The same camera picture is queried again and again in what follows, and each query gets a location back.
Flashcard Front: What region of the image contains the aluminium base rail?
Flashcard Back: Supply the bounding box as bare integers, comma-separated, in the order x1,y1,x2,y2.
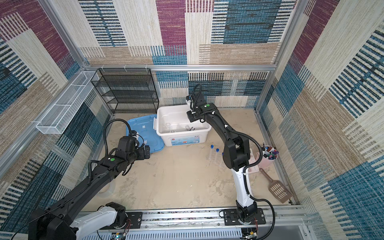
50,206,304,240

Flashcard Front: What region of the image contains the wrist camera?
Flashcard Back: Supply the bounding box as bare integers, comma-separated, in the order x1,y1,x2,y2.
131,130,138,139
186,96,193,105

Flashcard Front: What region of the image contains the pink pen cup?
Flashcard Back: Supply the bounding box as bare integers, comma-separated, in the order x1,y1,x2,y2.
258,144,279,169

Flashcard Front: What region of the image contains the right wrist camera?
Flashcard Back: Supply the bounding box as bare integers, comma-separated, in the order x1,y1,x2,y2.
186,96,193,105

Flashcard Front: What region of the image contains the blue plastic bin lid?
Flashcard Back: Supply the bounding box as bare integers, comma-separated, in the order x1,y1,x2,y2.
128,114,165,154

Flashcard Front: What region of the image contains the white plastic storage bin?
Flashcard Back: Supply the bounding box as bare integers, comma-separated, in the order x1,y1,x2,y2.
154,105,212,147

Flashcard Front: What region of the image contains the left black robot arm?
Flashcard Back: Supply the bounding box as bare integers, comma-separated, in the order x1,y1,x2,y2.
25,119,150,240

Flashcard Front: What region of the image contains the white wire mesh basket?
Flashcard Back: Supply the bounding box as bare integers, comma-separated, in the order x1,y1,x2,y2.
36,71,95,135

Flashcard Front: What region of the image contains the clear test tube rack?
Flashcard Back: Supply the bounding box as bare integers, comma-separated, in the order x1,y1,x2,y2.
208,147,227,171

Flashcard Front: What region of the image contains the brown slotted plastic scoop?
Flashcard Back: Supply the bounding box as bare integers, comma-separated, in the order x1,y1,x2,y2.
260,169,293,203

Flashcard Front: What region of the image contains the black wire shelf rack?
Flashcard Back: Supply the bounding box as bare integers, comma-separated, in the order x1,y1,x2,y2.
91,68,159,114

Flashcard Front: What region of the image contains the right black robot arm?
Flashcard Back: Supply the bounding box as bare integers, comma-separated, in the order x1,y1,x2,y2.
186,84,276,240

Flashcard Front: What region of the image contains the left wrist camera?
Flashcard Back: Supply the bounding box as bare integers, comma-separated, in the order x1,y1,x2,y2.
131,130,138,139

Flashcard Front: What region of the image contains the clear tape roll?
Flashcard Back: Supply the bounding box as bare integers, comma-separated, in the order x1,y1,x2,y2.
96,181,116,198

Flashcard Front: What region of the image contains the blue-capped test tube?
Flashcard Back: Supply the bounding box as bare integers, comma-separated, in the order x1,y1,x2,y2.
213,149,221,165
208,145,215,161

